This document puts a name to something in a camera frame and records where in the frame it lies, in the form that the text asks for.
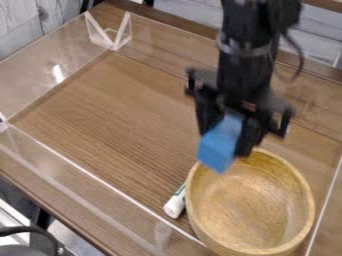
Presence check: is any black cable lower left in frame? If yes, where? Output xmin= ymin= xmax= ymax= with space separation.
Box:
xmin=0 ymin=225 xmax=59 ymax=251

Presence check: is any brown wooden bowl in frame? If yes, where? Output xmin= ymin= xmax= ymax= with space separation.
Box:
xmin=186 ymin=149 xmax=316 ymax=256

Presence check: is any clear acrylic corner bracket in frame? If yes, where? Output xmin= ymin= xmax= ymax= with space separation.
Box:
xmin=85 ymin=12 xmax=133 ymax=51

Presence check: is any white green-capped marker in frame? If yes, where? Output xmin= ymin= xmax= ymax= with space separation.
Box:
xmin=163 ymin=184 xmax=186 ymax=219

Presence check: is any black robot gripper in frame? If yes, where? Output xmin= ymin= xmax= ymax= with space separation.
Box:
xmin=185 ymin=52 xmax=296 ymax=157

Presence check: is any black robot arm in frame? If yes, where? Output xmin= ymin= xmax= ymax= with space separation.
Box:
xmin=186 ymin=0 xmax=302 ymax=157

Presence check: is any black metal stand base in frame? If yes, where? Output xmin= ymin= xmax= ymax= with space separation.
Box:
xmin=0 ymin=229 xmax=78 ymax=256

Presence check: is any blue rectangular block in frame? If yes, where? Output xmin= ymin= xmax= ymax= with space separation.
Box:
xmin=198 ymin=114 xmax=244 ymax=174

